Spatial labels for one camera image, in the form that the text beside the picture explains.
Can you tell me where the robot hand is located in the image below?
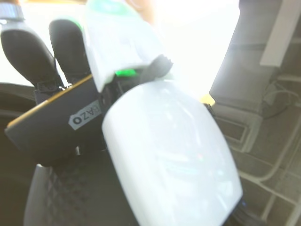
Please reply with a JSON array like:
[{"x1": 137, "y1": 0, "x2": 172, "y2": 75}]
[{"x1": 0, "y1": 0, "x2": 243, "y2": 226}]

